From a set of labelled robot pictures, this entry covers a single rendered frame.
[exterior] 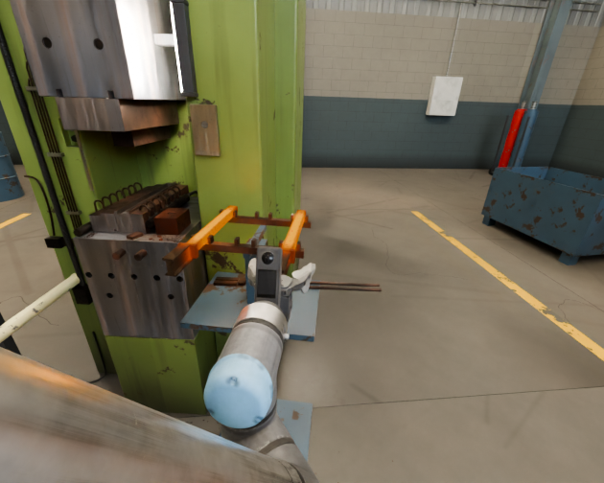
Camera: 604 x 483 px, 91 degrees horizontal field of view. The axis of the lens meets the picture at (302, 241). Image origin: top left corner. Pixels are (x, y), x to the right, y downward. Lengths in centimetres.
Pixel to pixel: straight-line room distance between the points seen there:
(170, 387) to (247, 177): 101
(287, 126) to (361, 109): 574
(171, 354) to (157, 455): 122
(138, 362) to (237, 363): 116
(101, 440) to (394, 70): 743
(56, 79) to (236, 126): 54
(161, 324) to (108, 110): 79
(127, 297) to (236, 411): 96
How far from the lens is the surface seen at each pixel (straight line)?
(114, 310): 142
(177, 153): 162
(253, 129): 115
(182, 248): 76
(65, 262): 170
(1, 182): 585
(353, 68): 722
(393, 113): 750
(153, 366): 155
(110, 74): 116
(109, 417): 24
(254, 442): 51
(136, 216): 123
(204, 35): 120
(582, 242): 381
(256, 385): 43
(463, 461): 173
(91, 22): 118
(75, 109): 123
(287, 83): 157
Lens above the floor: 137
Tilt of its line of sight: 25 degrees down
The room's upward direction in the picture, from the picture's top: 2 degrees clockwise
